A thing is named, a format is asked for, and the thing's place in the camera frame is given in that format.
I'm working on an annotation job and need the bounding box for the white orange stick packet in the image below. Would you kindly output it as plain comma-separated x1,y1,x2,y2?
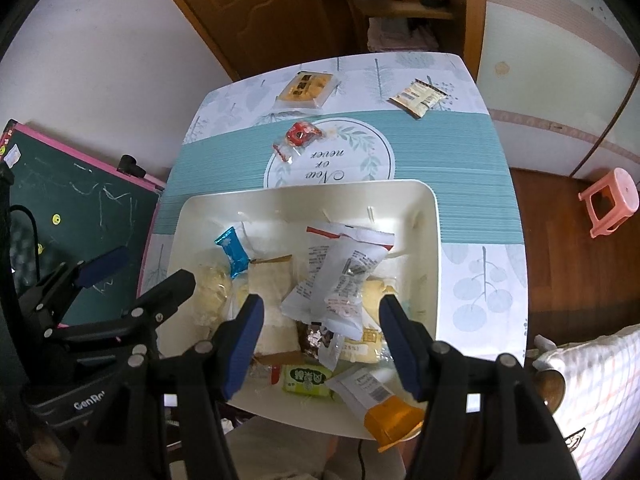
326,366,425,453

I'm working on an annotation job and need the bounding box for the blue white candy packet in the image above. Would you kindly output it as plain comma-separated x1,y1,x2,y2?
215,226,250,280

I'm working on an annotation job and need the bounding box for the white red-striped snack bag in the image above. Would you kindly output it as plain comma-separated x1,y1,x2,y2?
281,222,395,340

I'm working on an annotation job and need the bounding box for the red candy packet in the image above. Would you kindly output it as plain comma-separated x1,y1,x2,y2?
272,120,324,164

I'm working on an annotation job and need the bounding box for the cream Lipo biscuit packet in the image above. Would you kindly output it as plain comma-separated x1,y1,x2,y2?
387,79,449,119

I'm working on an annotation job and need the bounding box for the round yellow bun package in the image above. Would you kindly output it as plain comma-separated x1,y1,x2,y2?
193,266,232,328

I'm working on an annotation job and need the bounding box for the sliced bread package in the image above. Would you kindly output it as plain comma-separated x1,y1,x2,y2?
248,255,299,358

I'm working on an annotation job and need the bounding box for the brown chocolate snack packet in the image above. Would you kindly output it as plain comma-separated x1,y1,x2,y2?
297,322,334,360

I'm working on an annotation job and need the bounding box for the green snack packet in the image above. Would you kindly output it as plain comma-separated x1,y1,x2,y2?
282,364,332,398

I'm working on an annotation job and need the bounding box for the white plastic tray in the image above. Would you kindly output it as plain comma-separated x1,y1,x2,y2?
158,180,440,448

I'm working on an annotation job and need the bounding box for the white checked bedding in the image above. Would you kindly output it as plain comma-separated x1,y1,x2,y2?
533,324,640,479

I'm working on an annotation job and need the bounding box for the patterned teal tablecloth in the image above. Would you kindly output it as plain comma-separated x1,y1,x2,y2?
140,52,528,359

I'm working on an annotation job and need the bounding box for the pink plastic stool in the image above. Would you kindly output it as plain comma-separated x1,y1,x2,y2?
578,167,639,238

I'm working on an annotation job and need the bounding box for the yellow cracker pack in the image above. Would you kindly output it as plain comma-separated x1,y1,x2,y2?
274,70,340,110

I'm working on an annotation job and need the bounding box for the brown wooden door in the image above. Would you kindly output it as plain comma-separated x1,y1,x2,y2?
172,0,358,80

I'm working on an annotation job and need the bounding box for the folded pink cloth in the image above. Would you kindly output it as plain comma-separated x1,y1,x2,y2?
367,18,439,52

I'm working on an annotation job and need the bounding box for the wooden shelf unit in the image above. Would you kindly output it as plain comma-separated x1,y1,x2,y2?
347,0,487,78

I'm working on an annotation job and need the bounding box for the green chalkboard pink frame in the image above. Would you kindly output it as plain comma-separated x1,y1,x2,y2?
1,120,160,325

